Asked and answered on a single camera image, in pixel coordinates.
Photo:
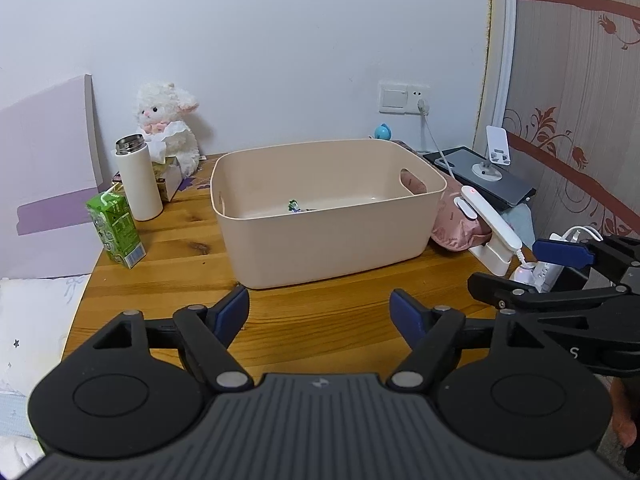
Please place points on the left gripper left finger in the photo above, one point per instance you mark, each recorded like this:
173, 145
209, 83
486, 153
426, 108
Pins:
138, 385

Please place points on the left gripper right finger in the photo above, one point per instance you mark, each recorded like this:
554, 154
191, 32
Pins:
501, 385

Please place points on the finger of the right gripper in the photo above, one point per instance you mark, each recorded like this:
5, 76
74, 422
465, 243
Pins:
610, 304
615, 257

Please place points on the white power strip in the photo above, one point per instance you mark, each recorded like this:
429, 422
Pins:
543, 275

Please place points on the white bed sheet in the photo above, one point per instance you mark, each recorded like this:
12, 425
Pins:
36, 317

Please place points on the pink satin pouch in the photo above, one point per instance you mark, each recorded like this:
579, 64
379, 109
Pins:
457, 226

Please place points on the white phone stand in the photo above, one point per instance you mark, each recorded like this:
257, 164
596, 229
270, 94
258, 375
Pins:
497, 154

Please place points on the dark grey laptop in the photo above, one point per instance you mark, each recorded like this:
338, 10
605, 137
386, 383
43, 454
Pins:
505, 194

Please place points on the green drink carton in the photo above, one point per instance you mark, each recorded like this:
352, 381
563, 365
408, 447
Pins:
111, 216

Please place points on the tissue box with tissue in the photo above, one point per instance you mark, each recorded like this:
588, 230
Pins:
166, 169

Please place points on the cream thermos bottle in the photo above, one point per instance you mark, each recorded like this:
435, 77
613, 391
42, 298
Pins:
138, 178

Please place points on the purple white board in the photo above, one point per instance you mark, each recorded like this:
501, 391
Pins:
49, 169

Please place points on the beige plastic storage bin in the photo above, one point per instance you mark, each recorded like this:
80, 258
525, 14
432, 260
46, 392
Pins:
360, 190

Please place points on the blue penguin figurine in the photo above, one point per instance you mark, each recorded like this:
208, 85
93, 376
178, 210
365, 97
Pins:
382, 132

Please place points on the white plush lamb toy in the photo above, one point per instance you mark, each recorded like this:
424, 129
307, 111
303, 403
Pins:
160, 113

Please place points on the white wall switch socket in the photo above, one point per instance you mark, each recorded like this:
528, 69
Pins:
403, 99

